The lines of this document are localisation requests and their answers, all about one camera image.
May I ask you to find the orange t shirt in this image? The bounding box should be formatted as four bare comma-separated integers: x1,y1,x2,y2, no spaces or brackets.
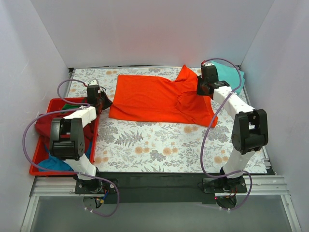
109,65,218,127

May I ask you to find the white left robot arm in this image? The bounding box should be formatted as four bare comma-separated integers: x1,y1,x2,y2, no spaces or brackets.
49,80,112,193

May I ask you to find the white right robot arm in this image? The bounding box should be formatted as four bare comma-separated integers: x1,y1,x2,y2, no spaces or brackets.
197,63,268,192

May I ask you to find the folded teal t shirt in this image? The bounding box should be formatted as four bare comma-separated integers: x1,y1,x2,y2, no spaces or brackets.
211,61,240,89

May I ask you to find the green t shirt in bin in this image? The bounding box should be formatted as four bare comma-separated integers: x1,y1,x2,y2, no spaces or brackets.
60,103,84,115

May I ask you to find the dark red t shirt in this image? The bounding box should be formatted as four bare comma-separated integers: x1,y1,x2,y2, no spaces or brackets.
35,114,95,148

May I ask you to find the blue t shirt in bin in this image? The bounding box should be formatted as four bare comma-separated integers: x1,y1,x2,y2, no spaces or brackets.
38,141,92,171

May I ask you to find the red plastic bin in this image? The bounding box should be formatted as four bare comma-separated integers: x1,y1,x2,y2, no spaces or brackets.
28,97,102,176

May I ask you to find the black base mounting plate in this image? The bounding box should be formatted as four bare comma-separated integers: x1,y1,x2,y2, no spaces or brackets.
74,171,248,205

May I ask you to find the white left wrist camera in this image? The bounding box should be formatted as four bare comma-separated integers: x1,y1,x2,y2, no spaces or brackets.
85,79,99,87

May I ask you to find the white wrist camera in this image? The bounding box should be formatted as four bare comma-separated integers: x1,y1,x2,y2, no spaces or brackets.
201,60,214,68
85,79,99,87

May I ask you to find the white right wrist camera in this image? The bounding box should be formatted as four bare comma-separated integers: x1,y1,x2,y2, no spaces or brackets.
201,60,214,68

